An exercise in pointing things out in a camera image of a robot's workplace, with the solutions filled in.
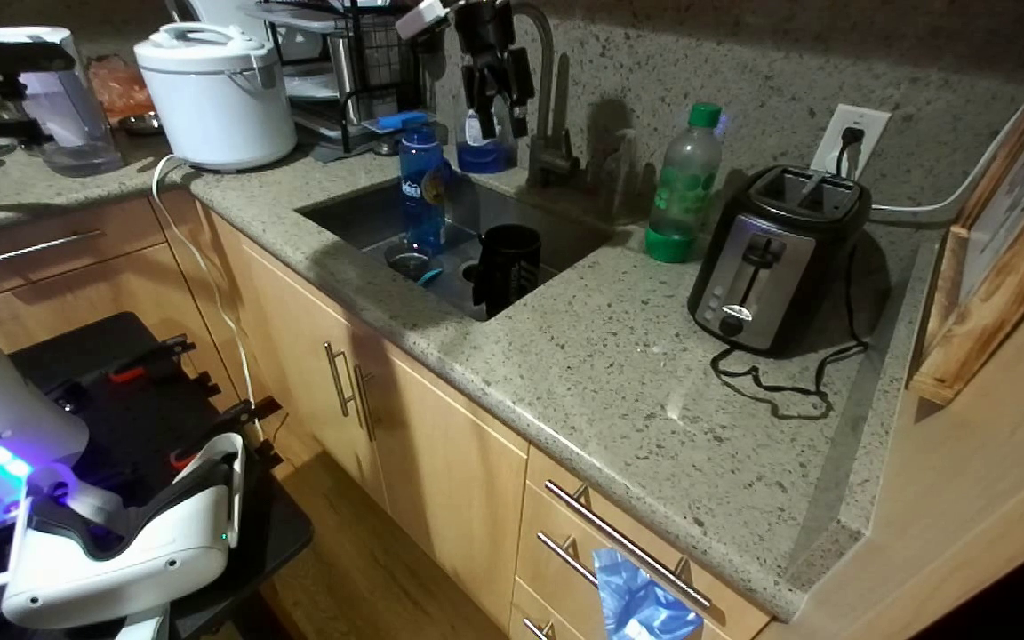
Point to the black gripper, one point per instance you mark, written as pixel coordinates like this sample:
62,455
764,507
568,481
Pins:
497,59

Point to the steel kitchen faucet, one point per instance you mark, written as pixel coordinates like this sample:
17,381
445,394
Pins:
555,160

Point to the blue dish soap bottle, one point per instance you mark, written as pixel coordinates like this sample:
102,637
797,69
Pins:
490,159

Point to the blue water bottle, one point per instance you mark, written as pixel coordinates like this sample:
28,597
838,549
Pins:
426,191

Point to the black mug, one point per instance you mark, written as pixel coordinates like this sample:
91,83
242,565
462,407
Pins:
510,267

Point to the black dish rack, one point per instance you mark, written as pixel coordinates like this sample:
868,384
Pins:
356,74

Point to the steel sink basin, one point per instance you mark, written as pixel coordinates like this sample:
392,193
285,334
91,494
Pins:
356,218

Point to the green soda bottle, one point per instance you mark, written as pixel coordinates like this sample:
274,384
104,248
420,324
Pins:
682,178

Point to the white rice cooker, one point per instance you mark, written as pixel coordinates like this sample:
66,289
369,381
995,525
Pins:
222,108

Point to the black silver toaster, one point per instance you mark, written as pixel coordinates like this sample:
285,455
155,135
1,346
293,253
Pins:
774,261

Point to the red food package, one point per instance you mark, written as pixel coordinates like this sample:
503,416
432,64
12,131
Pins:
121,93

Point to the black clamp red tip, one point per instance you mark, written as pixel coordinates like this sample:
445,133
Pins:
230,432
152,362

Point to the clear water filter pitcher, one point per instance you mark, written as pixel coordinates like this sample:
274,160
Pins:
62,119

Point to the black robot cart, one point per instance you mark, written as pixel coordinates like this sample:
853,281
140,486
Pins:
133,413

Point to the blue plastic bag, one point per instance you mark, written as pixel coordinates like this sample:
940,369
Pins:
639,597

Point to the white VR headset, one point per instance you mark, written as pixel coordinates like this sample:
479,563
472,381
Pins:
121,570

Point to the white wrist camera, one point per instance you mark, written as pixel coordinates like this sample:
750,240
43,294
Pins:
420,19

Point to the white wall outlet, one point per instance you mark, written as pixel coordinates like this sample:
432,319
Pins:
873,126

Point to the white wall conduit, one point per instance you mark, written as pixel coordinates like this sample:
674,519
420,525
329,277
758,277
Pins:
925,216

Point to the wooden picture frame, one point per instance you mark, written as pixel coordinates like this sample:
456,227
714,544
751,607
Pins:
985,296

